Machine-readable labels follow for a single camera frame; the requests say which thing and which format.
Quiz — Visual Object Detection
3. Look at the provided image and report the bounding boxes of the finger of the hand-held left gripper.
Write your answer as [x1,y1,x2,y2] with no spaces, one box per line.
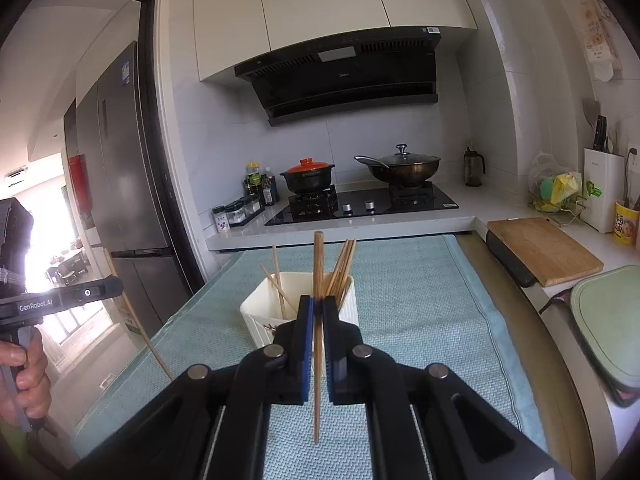
[62,275,124,307]

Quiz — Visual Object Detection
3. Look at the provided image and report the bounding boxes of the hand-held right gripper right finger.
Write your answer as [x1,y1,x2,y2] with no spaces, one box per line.
[321,296,576,480]

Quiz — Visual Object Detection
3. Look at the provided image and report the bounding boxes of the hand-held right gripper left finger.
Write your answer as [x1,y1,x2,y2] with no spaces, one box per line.
[65,295,316,480]

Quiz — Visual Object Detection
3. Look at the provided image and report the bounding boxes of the cream ribbed utensil holder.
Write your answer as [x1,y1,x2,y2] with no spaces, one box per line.
[240,271,361,378]

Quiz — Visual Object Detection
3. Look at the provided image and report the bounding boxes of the tan wooden chopstick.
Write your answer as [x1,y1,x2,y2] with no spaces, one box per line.
[312,231,325,445]
[271,245,288,320]
[102,247,175,382]

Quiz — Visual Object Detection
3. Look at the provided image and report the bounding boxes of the bunch of wooden chopsticks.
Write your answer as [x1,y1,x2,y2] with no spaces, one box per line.
[259,239,358,321]

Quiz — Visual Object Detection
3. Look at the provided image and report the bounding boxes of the person's left hand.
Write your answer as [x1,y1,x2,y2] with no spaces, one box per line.
[0,332,51,420]

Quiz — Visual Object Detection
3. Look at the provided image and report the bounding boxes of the light blue woven mat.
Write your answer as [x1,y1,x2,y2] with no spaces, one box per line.
[75,234,548,480]

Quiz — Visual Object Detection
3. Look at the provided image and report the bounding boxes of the grey refrigerator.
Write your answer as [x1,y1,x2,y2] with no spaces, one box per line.
[63,40,193,331]

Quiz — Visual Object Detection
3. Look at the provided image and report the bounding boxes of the dark sauce bottle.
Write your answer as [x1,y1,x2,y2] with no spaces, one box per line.
[262,166,278,207]

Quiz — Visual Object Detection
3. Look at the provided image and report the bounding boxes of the black clay pot red lid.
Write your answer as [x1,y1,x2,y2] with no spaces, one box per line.
[279,158,337,195]

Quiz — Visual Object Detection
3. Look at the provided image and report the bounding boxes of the black gas hob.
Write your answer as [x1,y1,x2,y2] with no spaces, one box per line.
[264,182,460,227]

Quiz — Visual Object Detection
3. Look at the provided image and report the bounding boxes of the dark wok with glass lid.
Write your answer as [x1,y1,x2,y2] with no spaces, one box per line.
[354,144,442,188]

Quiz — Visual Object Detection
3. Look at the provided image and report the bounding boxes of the black flat appliance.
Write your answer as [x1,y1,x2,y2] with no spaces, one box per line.
[485,232,538,289]

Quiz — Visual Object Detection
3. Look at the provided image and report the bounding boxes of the black griddle pan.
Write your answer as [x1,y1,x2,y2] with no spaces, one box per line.
[539,287,640,409]

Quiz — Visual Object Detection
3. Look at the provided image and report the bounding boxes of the dark glass press jug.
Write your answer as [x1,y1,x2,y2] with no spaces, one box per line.
[463,146,486,188]

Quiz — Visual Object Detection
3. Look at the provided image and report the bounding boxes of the wooden cutting board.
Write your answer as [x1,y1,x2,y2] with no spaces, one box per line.
[486,216,605,288]

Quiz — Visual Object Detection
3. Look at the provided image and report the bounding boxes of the black range hood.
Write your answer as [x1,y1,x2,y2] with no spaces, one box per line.
[234,25,443,127]

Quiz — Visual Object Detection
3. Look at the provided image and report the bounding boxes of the light green cutting board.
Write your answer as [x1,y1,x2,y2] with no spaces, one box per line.
[570,265,640,392]

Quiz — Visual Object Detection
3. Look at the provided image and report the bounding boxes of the yellow green plastic bag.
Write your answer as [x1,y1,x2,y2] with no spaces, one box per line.
[529,152,588,216]

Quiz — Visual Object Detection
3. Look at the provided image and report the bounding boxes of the white knife holder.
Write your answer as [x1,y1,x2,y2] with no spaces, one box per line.
[583,146,627,234]

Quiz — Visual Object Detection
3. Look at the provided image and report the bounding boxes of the yellow instant noodle cup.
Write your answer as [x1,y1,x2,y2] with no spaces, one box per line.
[614,200,640,247]

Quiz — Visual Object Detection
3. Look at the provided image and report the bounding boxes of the cream upper cabinets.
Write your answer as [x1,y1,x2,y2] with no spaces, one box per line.
[192,0,480,83]

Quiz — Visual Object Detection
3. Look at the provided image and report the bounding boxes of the red wall hanging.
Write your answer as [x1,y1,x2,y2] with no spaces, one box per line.
[67,155,93,221]

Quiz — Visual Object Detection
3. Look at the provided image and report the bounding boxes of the printed wall calendar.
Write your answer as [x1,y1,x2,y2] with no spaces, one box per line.
[570,0,623,82]

